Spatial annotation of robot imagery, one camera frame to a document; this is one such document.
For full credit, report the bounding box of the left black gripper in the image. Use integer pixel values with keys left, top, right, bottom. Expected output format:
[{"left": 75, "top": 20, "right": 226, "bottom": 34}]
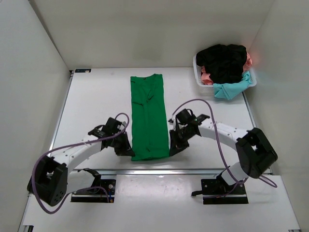
[{"left": 111, "top": 130, "right": 135, "bottom": 156}]

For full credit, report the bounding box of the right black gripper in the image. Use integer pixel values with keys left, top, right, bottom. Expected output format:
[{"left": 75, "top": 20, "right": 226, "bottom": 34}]
[{"left": 169, "top": 127, "right": 195, "bottom": 156}]

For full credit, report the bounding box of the green t shirt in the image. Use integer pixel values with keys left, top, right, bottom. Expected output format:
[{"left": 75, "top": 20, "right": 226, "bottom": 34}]
[{"left": 130, "top": 74, "right": 169, "bottom": 161}]

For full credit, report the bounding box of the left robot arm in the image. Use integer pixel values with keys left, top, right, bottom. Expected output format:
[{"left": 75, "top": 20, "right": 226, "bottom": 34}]
[{"left": 27, "top": 117, "right": 135, "bottom": 206}]

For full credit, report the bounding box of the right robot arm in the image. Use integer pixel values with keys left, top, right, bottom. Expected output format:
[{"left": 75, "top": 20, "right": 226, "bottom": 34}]
[{"left": 169, "top": 109, "right": 278, "bottom": 194}]

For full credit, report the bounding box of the white plastic basket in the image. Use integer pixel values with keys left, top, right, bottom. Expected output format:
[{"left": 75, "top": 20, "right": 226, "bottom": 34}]
[{"left": 193, "top": 55, "right": 257, "bottom": 97}]

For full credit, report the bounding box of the pink t shirt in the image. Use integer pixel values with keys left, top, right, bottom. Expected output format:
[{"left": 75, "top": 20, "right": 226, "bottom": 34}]
[{"left": 201, "top": 53, "right": 253, "bottom": 85}]

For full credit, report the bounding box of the teal t shirt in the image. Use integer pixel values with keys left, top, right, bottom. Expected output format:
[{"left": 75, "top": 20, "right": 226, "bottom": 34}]
[{"left": 213, "top": 71, "right": 252, "bottom": 100}]

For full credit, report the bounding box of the black t shirt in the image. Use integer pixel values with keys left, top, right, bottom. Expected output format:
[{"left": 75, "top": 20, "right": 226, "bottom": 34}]
[{"left": 196, "top": 44, "right": 247, "bottom": 84}]

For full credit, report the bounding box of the aluminium table rail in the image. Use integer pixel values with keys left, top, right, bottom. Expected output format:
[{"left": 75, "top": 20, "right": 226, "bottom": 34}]
[{"left": 43, "top": 169, "right": 225, "bottom": 175}]

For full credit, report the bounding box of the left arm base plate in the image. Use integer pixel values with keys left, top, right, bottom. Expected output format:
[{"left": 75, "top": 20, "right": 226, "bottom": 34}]
[{"left": 70, "top": 175, "right": 116, "bottom": 203}]

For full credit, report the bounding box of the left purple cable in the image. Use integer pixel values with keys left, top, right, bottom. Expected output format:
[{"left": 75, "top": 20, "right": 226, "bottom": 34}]
[{"left": 30, "top": 113, "right": 131, "bottom": 215}]

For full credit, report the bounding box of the purple cable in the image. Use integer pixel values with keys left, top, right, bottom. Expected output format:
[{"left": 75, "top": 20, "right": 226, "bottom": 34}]
[
  {"left": 30, "top": 113, "right": 131, "bottom": 215},
  {"left": 168, "top": 98, "right": 278, "bottom": 200}
]

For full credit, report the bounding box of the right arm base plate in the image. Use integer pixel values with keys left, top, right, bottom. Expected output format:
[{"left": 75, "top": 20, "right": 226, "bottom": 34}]
[{"left": 191, "top": 174, "right": 249, "bottom": 205}]

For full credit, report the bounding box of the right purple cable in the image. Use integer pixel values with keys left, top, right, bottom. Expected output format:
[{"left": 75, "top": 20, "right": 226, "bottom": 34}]
[{"left": 168, "top": 98, "right": 278, "bottom": 200}]

